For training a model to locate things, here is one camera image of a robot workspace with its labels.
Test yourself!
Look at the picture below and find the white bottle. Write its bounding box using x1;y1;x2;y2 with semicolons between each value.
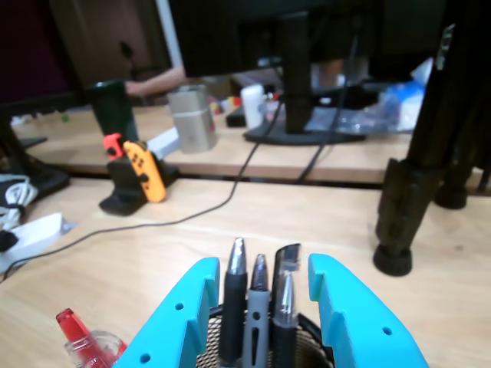
240;84;266;130

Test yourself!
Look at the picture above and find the small black box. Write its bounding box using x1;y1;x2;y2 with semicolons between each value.
225;106;246;128

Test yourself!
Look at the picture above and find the red game controller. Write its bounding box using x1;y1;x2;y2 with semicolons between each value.
103;132;127;162

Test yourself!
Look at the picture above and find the clear plastic bag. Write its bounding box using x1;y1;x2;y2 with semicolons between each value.
337;57;438;134

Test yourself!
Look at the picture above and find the black mesh pen holder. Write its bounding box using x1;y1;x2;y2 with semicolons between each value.
195;302;335;368

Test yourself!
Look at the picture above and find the black monitor with stand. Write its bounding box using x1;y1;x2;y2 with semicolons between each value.
168;0;456;147

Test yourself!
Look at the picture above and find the white power strip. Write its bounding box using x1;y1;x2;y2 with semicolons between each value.
0;212;78;274

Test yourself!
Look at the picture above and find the person forearm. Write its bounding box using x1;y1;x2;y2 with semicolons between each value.
125;64;188;95

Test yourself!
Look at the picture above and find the black clip pen black grip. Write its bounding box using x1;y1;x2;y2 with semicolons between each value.
218;236;251;368

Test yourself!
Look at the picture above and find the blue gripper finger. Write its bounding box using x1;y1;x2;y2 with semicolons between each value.
122;256;222;368
308;252;433;368

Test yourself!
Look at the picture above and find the dark green cup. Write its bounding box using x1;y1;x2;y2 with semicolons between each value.
84;79;140;154

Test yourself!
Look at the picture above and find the white cable bundle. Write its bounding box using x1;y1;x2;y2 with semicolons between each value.
0;174;39;231

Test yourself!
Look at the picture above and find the dark monitor with angled stand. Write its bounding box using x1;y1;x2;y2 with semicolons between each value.
0;0;84;201

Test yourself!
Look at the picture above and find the clear capped stick pen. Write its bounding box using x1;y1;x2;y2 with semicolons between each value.
270;242;304;368

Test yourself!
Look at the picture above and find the long white flat box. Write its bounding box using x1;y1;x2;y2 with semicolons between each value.
147;128;181;158

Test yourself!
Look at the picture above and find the beige box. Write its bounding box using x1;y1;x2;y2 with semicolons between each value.
168;84;219;154

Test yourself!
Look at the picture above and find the black monitor cable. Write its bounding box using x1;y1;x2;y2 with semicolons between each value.
298;22;356;182

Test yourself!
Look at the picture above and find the clear pen grey grip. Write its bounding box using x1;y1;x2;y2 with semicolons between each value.
241;252;272;368

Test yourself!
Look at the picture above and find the thin grey table cable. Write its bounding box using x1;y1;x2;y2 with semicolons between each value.
0;102;285;285

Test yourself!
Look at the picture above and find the red retractable pen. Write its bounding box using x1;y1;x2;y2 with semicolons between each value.
55;307;130;368

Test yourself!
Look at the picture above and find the black controller stand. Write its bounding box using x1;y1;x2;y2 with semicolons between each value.
98;153;181;218

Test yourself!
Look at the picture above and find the orange game controller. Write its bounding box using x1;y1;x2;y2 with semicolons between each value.
122;140;168;202

